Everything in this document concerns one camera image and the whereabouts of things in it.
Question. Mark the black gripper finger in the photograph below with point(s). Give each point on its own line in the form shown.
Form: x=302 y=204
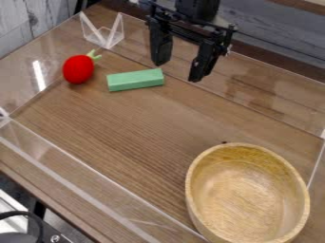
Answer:
x=204 y=62
x=161 y=42

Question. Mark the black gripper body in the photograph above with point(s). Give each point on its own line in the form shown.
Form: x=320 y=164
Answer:
x=193 y=20

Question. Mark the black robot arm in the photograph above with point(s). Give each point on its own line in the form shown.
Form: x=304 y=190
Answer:
x=189 y=21

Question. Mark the clear acrylic corner bracket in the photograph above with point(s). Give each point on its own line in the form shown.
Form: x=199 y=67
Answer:
x=105 y=37

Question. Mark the wooden oval bowl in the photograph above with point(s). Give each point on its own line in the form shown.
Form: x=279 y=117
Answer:
x=247 y=195

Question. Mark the clear acrylic table wall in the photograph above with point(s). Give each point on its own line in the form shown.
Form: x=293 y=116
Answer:
x=104 y=155

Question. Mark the green rectangular block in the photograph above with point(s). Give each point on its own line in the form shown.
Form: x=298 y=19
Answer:
x=134 y=80

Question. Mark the red felt radish toy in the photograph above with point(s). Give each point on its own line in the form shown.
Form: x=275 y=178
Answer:
x=78 y=67

